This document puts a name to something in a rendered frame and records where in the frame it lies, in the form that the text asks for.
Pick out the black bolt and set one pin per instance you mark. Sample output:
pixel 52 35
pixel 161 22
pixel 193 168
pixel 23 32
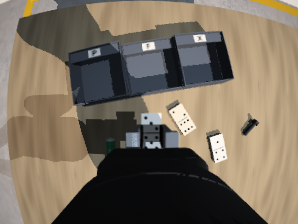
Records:
pixel 254 122

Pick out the white domino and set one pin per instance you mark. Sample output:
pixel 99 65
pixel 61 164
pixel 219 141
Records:
pixel 151 129
pixel 182 119
pixel 217 147

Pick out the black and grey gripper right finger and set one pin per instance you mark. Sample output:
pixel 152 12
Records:
pixel 168 139

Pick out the dark grey rack of bins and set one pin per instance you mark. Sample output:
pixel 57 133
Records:
pixel 149 67

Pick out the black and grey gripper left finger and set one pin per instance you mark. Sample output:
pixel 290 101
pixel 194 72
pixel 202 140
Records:
pixel 134 139

